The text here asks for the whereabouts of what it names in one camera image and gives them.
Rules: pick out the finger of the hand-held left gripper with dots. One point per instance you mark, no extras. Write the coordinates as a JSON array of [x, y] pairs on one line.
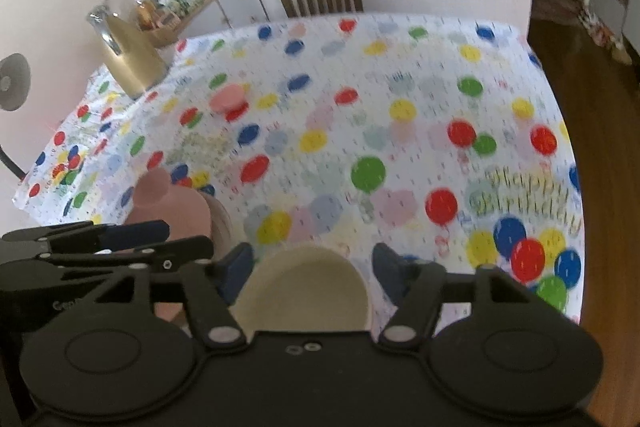
[[135, 232], [170, 249]]

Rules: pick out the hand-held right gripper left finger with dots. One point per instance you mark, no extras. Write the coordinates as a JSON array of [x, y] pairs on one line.
[[241, 267]]

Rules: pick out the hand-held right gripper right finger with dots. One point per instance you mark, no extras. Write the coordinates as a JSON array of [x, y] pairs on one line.
[[386, 267]]

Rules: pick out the pink bear-shaped plate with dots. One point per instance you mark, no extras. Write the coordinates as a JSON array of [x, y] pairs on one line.
[[170, 207]]

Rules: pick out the cream bowl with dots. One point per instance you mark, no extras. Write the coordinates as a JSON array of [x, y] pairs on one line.
[[300, 292]]

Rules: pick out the balloon print tablecloth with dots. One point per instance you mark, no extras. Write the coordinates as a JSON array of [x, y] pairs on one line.
[[350, 132]]

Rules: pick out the small pink bowl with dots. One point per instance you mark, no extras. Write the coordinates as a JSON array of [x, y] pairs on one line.
[[227, 99]]

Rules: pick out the beige electric kettle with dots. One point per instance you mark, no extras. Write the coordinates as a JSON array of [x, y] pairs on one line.
[[132, 57]]

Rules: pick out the grey electric fan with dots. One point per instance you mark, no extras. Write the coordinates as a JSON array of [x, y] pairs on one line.
[[11, 82]]

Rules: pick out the wicker basket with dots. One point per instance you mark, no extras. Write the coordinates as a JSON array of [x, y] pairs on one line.
[[155, 32]]

